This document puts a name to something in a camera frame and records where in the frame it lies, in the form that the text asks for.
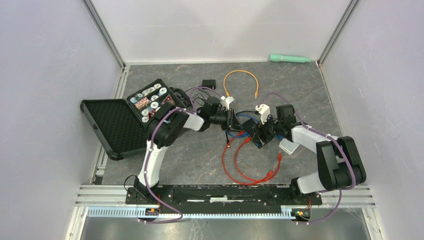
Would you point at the black poker chip case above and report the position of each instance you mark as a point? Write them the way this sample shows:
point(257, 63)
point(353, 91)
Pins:
point(119, 124)

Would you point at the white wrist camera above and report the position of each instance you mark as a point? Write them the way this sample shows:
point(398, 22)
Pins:
point(263, 111)
point(226, 101)

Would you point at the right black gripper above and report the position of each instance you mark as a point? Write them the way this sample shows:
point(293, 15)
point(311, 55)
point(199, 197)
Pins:
point(258, 129)

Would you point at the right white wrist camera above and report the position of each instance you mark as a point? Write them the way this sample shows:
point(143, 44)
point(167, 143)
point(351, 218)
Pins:
point(263, 111)

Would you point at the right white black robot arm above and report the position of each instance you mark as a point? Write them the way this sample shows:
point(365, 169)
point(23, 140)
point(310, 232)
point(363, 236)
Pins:
point(339, 165)

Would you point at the white slotted cable duct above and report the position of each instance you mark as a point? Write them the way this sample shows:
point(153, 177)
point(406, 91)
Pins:
point(143, 213)

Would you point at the black network switch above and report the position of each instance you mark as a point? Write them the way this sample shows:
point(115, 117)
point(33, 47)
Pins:
point(248, 127)

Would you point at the black power adapter with cord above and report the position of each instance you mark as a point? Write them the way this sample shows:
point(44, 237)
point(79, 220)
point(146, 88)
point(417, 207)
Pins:
point(199, 95)

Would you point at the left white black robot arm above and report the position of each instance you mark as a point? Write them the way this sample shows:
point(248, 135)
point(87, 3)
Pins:
point(165, 125)

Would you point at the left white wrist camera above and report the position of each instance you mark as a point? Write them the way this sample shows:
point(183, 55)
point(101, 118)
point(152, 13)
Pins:
point(226, 101)

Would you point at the white plastic box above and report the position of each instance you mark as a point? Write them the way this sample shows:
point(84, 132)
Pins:
point(288, 146)

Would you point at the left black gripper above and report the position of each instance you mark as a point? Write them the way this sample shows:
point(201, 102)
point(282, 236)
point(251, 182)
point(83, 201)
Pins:
point(232, 121)

